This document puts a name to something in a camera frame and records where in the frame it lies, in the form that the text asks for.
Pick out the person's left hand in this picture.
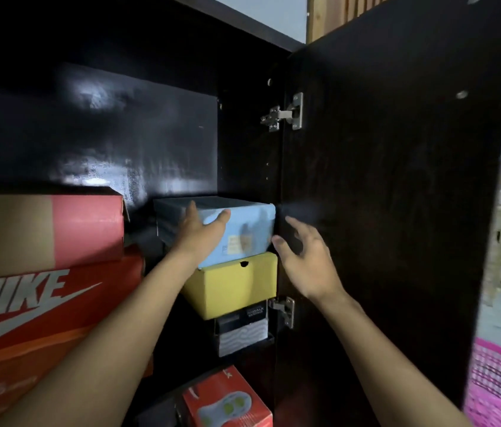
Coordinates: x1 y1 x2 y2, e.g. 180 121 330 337
172 200 232 270

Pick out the person's right hand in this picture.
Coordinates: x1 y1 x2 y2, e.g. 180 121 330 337
271 216 347 305

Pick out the light blue shoe box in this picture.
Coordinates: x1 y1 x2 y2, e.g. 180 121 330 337
152 195 277 270

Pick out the yellow shoe box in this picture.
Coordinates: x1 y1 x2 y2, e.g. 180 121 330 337
181 251 279 321

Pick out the black Gowalk hyper burst box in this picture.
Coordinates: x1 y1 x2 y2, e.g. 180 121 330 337
214 299 269 359

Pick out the red shoe box white tick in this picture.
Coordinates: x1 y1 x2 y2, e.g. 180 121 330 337
0 244 144 361

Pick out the dark wooden cabinet door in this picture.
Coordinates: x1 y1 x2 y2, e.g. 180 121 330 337
272 0 501 427

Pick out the orange-red shoe box sneaker print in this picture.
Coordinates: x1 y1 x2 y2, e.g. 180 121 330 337
181 365 274 427

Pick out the dark wooden cabinet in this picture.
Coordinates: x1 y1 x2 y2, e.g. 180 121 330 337
0 0 304 427

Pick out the tan and red Skechers box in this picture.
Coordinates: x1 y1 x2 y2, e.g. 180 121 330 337
0 187 129 283

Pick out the person's left forearm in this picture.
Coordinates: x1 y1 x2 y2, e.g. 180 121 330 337
0 251 198 427

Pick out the person's right forearm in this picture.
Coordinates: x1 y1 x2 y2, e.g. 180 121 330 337
317 291 473 427

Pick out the silver metal cabinet hinge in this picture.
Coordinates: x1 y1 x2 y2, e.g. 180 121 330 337
260 93 304 132
269 297 296 330

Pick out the pink plastic waste basket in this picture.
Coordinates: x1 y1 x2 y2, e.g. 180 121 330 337
463 337 501 427

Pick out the brown wooden room door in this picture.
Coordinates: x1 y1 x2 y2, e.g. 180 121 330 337
306 0 393 45

